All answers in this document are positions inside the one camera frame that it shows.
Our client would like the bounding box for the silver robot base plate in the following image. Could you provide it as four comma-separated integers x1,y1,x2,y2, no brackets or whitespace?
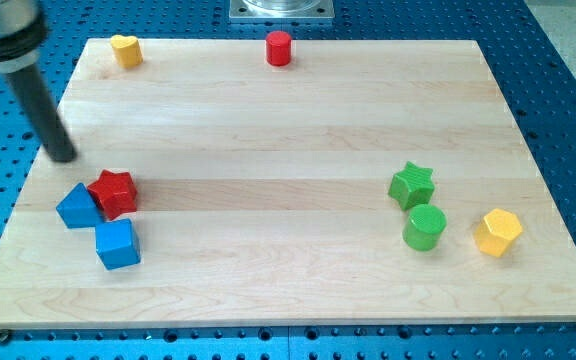
229,0,335,22

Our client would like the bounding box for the green star block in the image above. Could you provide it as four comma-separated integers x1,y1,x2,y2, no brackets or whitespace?
388,161,435,211

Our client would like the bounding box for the blue triangle block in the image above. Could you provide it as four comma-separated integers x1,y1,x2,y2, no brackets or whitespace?
56,183,104,229

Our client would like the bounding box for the light wooden board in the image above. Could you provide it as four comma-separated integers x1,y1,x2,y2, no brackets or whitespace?
0,38,576,329

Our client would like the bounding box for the blue cube block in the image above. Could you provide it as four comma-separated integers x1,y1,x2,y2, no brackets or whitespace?
95,219,141,270

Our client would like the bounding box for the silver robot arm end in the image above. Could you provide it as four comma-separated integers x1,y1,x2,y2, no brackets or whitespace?
0,0,47,74

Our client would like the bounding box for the yellow hexagon block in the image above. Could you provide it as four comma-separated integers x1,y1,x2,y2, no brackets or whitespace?
473,208,523,258

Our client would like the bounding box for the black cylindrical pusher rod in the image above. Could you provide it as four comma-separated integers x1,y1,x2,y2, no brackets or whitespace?
4,64,77,163

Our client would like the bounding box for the green cylinder block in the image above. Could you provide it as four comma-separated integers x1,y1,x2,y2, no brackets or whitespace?
402,204,447,251

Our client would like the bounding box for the yellow heart block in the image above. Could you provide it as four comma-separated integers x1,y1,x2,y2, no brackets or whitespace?
110,35,143,69

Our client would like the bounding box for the left board corner screw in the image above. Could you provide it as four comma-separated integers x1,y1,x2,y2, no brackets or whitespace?
0,329,12,345

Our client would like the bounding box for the red cylinder block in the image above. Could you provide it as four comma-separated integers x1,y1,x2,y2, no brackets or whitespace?
265,31,292,67

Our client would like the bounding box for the red star block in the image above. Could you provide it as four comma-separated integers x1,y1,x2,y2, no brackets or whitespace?
87,169,138,220

